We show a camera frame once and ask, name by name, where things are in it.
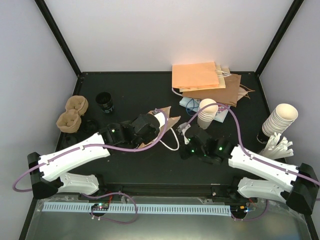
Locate orange paper bag white handles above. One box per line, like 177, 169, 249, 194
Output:
138, 106, 181, 151

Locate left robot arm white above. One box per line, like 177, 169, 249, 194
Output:
27, 112, 168, 200

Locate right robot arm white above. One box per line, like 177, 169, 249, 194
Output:
177, 123, 320, 215

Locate white paper cup stack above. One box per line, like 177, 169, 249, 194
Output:
197, 98, 219, 130

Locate checkered paper bag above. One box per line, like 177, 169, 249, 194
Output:
214, 104, 230, 123

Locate light blue paper bag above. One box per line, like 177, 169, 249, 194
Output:
179, 97, 201, 116

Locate black paper cup stack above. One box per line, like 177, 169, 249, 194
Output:
95, 92, 114, 114

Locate brown kraft paper bag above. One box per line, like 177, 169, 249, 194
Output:
182, 74, 254, 107

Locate orange paper bag stack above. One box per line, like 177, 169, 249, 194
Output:
171, 61, 231, 96

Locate pulp cup carrier stack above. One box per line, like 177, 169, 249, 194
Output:
56, 95, 89, 134

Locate black cup lid stack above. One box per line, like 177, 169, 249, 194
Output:
61, 136, 77, 149

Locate tall white cup stack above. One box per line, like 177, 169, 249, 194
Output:
256, 103, 299, 144

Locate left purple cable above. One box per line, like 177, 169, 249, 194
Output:
12, 109, 169, 193

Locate purple cable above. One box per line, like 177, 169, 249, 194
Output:
12, 109, 169, 193
186, 102, 320, 187

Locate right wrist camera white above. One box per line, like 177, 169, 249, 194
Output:
177, 122, 191, 145

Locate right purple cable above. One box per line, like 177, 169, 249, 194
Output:
186, 102, 320, 187

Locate blue slotted cable duct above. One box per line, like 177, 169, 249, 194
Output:
42, 202, 232, 217

